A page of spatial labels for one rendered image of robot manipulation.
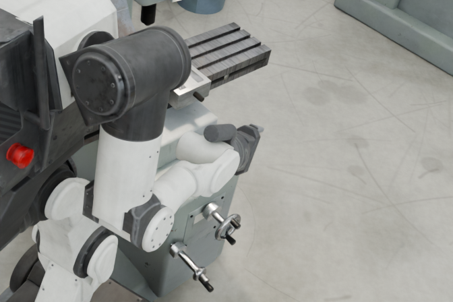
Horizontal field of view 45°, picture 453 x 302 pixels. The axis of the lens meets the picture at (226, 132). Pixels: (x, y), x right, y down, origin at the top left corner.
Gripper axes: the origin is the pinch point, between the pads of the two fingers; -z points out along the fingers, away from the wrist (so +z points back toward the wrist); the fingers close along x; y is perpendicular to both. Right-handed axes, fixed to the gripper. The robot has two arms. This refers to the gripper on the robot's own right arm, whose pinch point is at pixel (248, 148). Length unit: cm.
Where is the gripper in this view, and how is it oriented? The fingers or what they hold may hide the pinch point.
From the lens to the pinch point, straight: 132.6
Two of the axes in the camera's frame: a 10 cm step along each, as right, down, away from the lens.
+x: 3.4, -9.2, -1.8
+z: -3.9, 0.4, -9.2
